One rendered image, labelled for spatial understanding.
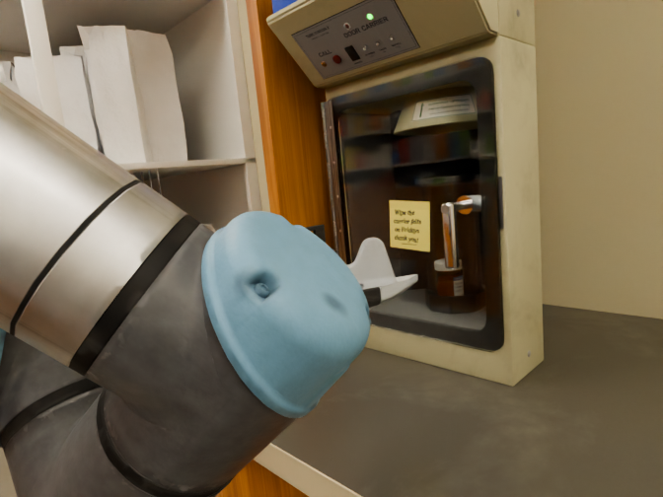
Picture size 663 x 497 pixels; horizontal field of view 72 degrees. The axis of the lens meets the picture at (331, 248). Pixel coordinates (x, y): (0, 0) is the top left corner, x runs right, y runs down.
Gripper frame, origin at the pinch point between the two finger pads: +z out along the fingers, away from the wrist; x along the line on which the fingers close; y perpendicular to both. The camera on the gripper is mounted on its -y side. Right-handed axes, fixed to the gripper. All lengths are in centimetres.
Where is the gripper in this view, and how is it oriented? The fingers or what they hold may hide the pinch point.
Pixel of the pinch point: (365, 278)
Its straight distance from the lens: 49.3
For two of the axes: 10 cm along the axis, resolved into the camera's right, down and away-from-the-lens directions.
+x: -7.0, -0.4, 7.2
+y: -0.9, -9.8, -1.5
